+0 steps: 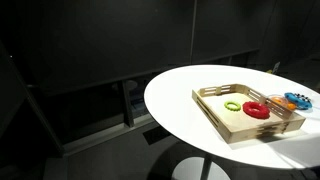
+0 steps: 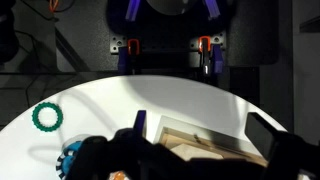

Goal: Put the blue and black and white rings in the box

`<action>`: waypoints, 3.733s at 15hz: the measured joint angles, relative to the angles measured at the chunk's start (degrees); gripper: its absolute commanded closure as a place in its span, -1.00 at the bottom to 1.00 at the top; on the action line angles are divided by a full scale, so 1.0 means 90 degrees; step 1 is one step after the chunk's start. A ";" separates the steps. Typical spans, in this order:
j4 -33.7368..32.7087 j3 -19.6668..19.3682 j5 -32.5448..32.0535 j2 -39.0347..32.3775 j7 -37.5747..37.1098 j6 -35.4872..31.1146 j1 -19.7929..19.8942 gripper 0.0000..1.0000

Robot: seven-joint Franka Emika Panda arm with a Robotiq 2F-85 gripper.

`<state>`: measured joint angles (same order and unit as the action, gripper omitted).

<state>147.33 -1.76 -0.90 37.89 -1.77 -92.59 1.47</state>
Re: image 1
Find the slatted wooden tray box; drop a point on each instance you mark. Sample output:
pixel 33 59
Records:
pixel 240 133

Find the dark low shelf unit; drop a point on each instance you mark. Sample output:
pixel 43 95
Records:
pixel 127 106

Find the round white table base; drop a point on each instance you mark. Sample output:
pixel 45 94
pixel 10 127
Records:
pixel 186 170

